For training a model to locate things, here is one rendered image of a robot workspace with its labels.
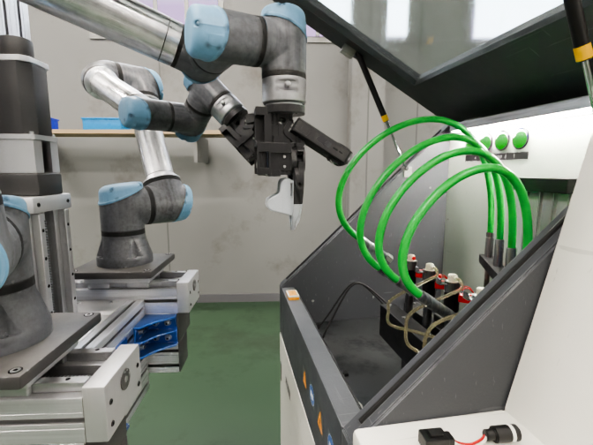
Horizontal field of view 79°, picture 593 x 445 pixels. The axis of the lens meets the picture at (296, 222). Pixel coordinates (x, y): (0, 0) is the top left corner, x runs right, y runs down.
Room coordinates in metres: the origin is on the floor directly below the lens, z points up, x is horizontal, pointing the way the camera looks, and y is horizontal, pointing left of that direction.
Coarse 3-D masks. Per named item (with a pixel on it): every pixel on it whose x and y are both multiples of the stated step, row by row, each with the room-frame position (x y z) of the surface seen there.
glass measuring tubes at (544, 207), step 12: (528, 180) 0.80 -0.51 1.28; (540, 180) 0.77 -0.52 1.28; (552, 180) 0.74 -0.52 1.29; (564, 180) 0.72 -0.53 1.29; (576, 180) 0.71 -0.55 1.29; (528, 192) 0.83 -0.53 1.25; (540, 192) 0.80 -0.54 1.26; (552, 192) 0.76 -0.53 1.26; (564, 192) 0.71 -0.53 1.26; (540, 204) 0.80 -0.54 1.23; (552, 204) 0.76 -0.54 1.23; (564, 204) 0.72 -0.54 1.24; (540, 216) 0.80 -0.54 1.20; (552, 216) 0.77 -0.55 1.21; (540, 228) 0.77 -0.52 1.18; (516, 240) 0.83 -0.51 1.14
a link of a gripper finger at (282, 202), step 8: (280, 184) 0.62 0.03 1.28; (288, 184) 0.62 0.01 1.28; (280, 192) 0.62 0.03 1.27; (288, 192) 0.62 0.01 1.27; (272, 200) 0.62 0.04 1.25; (280, 200) 0.62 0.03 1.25; (288, 200) 0.62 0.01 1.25; (272, 208) 0.62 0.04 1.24; (280, 208) 0.62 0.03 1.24; (288, 208) 0.62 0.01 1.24; (296, 208) 0.62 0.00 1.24; (296, 216) 0.62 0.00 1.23; (296, 224) 0.64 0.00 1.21
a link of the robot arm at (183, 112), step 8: (176, 104) 0.95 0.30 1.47; (184, 104) 0.96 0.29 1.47; (176, 112) 0.93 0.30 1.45; (184, 112) 0.95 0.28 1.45; (192, 112) 0.95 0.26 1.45; (200, 112) 0.96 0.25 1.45; (176, 120) 0.93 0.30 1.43; (184, 120) 0.95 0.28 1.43; (192, 120) 0.96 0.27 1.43; (200, 120) 0.97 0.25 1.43; (208, 120) 0.99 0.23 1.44; (176, 128) 0.95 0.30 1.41; (184, 128) 0.96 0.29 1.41; (192, 128) 0.97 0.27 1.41; (200, 128) 0.99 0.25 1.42; (184, 136) 0.99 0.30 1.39; (192, 136) 1.00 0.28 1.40; (200, 136) 1.03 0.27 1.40
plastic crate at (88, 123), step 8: (88, 120) 2.97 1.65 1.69; (96, 120) 2.97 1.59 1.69; (104, 120) 2.97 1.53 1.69; (112, 120) 2.97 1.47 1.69; (88, 128) 2.97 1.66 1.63; (96, 128) 2.97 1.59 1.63; (104, 128) 2.97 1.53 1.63; (112, 128) 2.97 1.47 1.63; (120, 128) 2.98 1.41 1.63; (128, 128) 3.11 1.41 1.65
